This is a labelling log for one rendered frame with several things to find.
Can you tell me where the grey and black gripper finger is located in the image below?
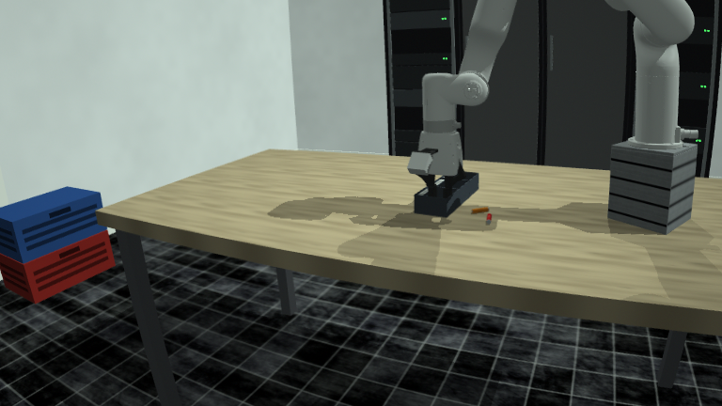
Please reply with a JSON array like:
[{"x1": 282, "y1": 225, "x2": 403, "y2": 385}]
[
  {"x1": 443, "y1": 160, "x2": 466, "y2": 198},
  {"x1": 417, "y1": 174, "x2": 437, "y2": 197}
]

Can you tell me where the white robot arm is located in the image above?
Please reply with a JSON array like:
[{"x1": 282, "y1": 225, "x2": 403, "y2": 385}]
[{"x1": 407, "y1": 0, "x2": 698, "y2": 176}]

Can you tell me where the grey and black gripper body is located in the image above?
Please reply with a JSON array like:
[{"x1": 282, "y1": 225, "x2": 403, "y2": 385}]
[{"x1": 418, "y1": 131, "x2": 463, "y2": 176}]

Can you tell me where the dark grey bin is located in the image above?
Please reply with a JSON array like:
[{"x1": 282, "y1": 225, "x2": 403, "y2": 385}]
[{"x1": 414, "y1": 171, "x2": 479, "y2": 218}]

